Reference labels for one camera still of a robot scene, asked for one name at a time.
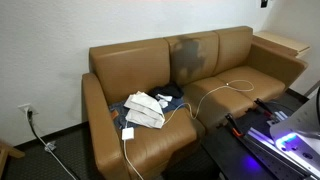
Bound wooden furniture corner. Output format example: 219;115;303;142
0;142;25;178

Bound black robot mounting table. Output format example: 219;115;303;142
204;101;317;180

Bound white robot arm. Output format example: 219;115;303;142
270;96;320;180

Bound black red clamp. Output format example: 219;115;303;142
254;98;273;116

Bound black orange clamp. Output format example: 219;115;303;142
225;113;243;137

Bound white folded cloth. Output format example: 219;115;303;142
124;91;165;129

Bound blue denim jeans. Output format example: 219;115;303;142
109;98;184;129

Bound black garment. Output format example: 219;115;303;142
148;82;184;98

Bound white power adapter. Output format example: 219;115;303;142
122;127;134;140

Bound brown leather sofa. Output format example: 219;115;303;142
82;26;307;180

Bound black power cord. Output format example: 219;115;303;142
27;110;81;180

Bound light wooden side table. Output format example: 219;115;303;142
253;31;310;58

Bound white floor cable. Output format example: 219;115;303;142
24;107;78;180

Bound white wall outlet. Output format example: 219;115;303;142
18;103;37;115

